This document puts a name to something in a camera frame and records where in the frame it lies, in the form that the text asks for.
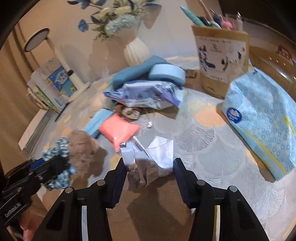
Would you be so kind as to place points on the coral pink pouch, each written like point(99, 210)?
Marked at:
point(118, 130)

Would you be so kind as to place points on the glass lid wicker basket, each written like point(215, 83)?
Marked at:
point(277, 65)

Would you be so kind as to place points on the pink pen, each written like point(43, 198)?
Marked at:
point(227, 25)

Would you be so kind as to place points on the white desk lamp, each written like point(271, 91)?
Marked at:
point(42, 36)

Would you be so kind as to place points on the white paper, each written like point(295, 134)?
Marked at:
point(145, 165)

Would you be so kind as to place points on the light blue tissue pack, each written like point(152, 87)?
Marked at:
point(263, 113)

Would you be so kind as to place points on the blue white checkered scrunchie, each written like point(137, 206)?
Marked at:
point(63, 180)

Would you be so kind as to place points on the blue cloth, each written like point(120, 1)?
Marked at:
point(133, 72)

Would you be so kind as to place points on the purple patterned plastic bag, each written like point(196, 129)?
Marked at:
point(147, 94)

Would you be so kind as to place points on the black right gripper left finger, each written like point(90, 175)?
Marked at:
point(81, 214)

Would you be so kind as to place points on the brown fluffy plush toy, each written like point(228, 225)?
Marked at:
point(82, 148)

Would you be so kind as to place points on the wooden pencil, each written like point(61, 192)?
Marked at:
point(208, 15)

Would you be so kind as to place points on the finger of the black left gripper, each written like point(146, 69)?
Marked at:
point(48, 170)

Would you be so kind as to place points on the person's left hand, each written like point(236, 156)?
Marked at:
point(29, 223)

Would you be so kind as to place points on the bamboo pen holder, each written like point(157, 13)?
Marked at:
point(223, 56)

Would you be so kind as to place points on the light blue face mask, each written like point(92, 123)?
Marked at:
point(92, 127)

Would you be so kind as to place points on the stack of books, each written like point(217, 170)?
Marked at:
point(52, 80)

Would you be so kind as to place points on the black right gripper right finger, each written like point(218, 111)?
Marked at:
point(237, 219)

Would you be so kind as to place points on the white ribbed vase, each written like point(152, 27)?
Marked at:
point(136, 52)

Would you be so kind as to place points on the cream fluffy plush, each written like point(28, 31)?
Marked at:
point(96, 104)

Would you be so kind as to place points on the blue white flower bouquet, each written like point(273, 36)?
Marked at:
point(108, 21)

